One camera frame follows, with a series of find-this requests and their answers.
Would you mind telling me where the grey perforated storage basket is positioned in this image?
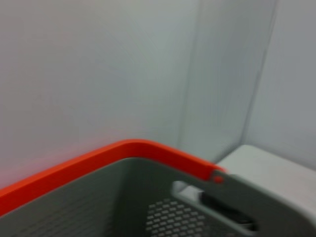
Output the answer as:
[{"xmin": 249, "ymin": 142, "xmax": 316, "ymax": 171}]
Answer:
[{"xmin": 0, "ymin": 158, "xmax": 316, "ymax": 237}]

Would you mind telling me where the orange basket carry handle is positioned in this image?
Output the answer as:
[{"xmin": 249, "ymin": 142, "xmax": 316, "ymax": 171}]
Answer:
[{"xmin": 0, "ymin": 139, "xmax": 228, "ymax": 210}]

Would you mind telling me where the glass pitcher with black handle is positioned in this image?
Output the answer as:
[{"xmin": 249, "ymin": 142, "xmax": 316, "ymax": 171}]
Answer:
[{"xmin": 199, "ymin": 189, "xmax": 260, "ymax": 232}]

